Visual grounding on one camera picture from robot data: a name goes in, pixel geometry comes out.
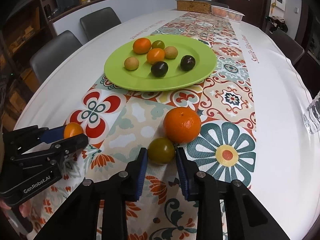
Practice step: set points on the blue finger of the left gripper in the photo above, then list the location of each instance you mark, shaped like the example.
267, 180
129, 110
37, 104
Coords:
52, 135

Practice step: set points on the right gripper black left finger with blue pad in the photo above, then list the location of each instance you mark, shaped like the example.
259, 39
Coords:
77, 217

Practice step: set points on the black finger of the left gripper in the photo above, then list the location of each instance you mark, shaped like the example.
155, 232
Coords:
69, 145

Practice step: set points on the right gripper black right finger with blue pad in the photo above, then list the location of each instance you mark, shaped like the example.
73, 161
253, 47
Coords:
246, 217

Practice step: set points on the small orange kumquat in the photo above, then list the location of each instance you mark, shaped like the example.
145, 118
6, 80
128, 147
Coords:
72, 129

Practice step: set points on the green tomato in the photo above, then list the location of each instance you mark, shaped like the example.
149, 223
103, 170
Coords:
158, 44
161, 151

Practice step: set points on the tan longan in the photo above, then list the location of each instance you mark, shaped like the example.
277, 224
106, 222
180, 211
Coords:
131, 63
171, 52

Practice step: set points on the large orange mandarin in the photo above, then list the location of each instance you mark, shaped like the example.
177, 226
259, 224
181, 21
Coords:
181, 125

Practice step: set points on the dark plum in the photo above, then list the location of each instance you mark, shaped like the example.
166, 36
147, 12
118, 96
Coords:
159, 69
187, 63

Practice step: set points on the near grey chair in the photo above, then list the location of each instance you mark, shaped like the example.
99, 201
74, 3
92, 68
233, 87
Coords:
52, 54

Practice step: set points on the grey chair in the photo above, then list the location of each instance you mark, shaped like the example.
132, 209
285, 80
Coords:
99, 22
52, 54

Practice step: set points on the white tablecloth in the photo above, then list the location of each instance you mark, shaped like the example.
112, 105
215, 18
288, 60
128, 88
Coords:
286, 173

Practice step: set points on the far grey chair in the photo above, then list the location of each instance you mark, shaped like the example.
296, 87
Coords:
99, 22

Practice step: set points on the clear water bottle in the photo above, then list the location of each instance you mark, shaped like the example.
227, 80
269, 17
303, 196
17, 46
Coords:
311, 117

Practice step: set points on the green plate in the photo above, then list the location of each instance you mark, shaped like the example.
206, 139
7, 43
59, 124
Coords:
143, 80

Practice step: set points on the right side dark chair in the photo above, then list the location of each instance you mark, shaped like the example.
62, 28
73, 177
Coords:
291, 49

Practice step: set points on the clear plastic fruit container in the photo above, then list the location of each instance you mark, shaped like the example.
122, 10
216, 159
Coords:
226, 13

